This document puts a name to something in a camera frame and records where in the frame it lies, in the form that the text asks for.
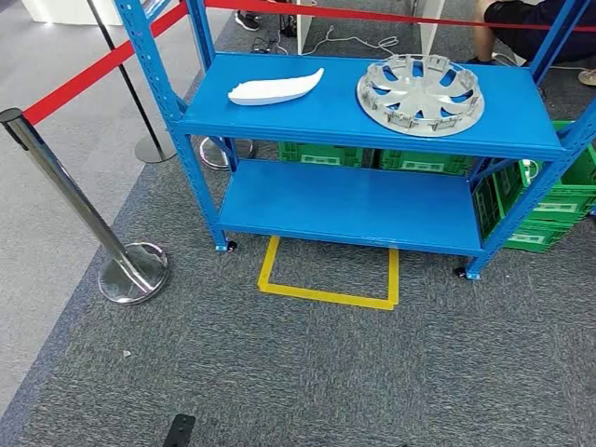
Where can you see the chrome stanchion post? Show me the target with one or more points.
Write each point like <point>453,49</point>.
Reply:
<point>69,191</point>
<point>210,159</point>

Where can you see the person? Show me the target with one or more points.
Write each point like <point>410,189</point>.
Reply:
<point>247,21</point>
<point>517,40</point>

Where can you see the black stanchion post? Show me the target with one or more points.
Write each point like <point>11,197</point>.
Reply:
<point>125,80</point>

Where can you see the blue metal shelf rack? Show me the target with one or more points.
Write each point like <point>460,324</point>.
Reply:
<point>335,117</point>

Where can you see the silver wheel hubcap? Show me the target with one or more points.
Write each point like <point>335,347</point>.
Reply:
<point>421,98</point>

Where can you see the white desk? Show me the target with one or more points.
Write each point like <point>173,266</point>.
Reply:
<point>305,24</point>

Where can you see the white curved plastic part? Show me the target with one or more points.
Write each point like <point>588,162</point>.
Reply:
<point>274,91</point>

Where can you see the red barrier belt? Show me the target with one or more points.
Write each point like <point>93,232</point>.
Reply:
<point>373,15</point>
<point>93,71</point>

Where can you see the white display plinth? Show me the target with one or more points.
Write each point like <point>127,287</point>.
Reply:
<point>60,11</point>

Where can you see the folded green plastic crate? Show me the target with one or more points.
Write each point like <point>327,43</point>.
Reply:
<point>489,203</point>

